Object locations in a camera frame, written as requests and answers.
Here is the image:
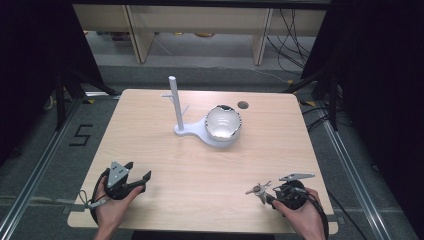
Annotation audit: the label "black hanging cables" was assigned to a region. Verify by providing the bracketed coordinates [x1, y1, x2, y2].
[265, 8, 317, 76]

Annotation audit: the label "white stand with pole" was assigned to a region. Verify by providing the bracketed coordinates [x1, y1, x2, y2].
[161, 75, 243, 150]

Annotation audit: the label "aluminium floor rail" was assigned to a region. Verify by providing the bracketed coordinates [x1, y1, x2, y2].
[319, 99, 394, 240]
[0, 97, 83, 240]

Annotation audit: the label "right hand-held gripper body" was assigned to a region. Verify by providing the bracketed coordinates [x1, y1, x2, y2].
[272, 172, 316, 211]

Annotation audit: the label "black floor cables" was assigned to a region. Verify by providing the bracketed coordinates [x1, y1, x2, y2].
[300, 105, 332, 133]

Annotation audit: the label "black metal stand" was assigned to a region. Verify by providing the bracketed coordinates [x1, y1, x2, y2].
[54, 66, 122, 132]
[283, 66, 342, 132]

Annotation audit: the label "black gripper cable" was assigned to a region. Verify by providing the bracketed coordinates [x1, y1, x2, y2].
[293, 186, 331, 240]
[90, 167, 112, 225]

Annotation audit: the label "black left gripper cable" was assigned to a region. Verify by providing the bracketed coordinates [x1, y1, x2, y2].
[90, 167, 112, 225]

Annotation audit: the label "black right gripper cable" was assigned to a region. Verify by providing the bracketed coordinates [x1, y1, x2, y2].
[293, 186, 331, 240]

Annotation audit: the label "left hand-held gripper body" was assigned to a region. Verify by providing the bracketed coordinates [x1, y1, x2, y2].
[102, 160, 145, 201]

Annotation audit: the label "white floor cable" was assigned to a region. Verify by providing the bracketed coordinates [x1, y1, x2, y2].
[247, 67, 292, 85]

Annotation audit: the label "person's left hand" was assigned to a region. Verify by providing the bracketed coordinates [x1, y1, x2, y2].
[94, 176, 147, 232]

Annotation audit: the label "silver bunch of keys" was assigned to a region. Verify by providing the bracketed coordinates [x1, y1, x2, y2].
[245, 180, 273, 205]

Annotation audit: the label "person's right hand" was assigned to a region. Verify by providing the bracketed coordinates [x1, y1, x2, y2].
[272, 187, 327, 240]

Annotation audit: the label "grey left gripper cable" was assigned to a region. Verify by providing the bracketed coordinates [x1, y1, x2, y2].
[78, 189, 108, 212]

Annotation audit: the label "black curtain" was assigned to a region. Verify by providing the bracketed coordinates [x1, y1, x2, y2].
[301, 0, 424, 236]
[0, 0, 105, 168]

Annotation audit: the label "white bowl with dark rim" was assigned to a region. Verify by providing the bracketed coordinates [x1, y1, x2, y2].
[204, 104, 243, 143]

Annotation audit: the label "beige wooden shelf unit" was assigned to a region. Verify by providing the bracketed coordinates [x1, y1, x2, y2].
[72, 3, 328, 66]

